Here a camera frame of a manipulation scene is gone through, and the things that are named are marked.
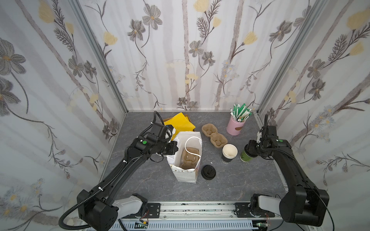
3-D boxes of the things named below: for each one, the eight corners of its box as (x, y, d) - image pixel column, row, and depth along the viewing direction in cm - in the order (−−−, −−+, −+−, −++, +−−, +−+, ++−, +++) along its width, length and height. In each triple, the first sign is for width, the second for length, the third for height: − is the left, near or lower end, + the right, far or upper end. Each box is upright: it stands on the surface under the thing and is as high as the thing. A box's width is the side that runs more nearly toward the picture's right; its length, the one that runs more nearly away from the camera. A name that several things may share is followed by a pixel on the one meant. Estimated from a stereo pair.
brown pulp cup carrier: (215, 151, 99) (216, 147, 95) (199, 130, 111) (199, 126, 107) (227, 144, 103) (228, 140, 99) (210, 125, 114) (211, 121, 110)
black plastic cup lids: (201, 180, 87) (202, 178, 84) (200, 167, 92) (201, 164, 89) (215, 180, 87) (216, 178, 84) (213, 167, 92) (214, 164, 89)
